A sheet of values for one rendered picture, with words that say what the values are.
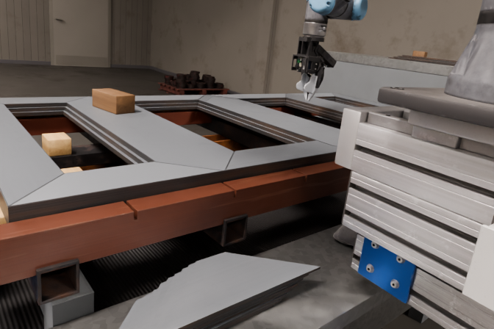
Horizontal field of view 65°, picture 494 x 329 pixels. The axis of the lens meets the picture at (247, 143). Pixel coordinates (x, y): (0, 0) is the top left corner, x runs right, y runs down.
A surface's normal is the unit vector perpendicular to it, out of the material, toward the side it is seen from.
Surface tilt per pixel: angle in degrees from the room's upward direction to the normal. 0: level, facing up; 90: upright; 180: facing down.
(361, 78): 90
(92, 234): 90
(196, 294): 0
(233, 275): 0
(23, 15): 90
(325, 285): 0
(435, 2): 90
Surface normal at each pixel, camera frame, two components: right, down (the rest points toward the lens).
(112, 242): 0.62, 0.27
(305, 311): 0.11, -0.96
